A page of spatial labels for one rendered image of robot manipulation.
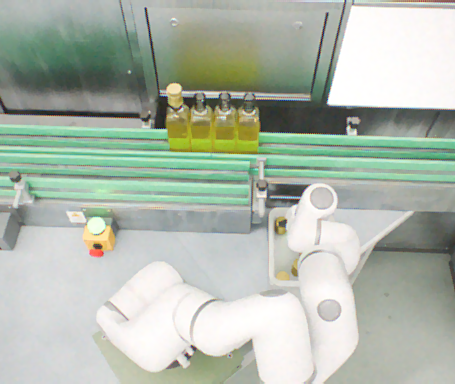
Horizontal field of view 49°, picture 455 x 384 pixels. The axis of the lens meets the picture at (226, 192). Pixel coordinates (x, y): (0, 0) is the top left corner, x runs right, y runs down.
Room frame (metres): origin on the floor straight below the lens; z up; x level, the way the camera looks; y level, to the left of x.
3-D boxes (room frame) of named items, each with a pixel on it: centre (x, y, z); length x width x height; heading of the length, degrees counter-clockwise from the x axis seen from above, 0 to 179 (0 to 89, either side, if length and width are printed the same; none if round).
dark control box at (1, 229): (0.64, 0.63, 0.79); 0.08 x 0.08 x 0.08; 88
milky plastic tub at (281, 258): (0.58, -0.20, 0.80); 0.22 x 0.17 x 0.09; 178
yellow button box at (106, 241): (0.63, 0.35, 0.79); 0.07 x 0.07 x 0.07; 88
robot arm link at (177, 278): (0.34, 0.14, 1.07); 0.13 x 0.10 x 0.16; 138
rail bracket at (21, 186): (0.66, 0.52, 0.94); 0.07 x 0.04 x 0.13; 178
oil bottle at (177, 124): (0.82, 0.12, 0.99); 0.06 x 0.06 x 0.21; 88
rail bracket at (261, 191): (0.68, -0.09, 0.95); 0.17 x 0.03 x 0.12; 178
